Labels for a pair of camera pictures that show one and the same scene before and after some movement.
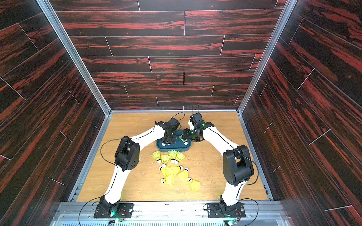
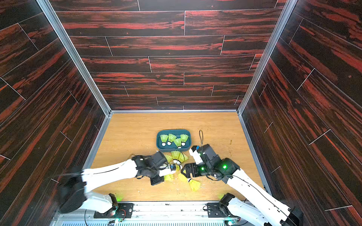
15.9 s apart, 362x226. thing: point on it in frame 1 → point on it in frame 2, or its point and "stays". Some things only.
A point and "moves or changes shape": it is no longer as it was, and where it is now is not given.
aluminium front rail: [149, 213] stays
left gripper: [163, 141] → [160, 180]
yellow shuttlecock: [183, 176] stays
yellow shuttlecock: [194, 184] stays
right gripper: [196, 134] → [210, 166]
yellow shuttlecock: [183, 140] moves or changes shape
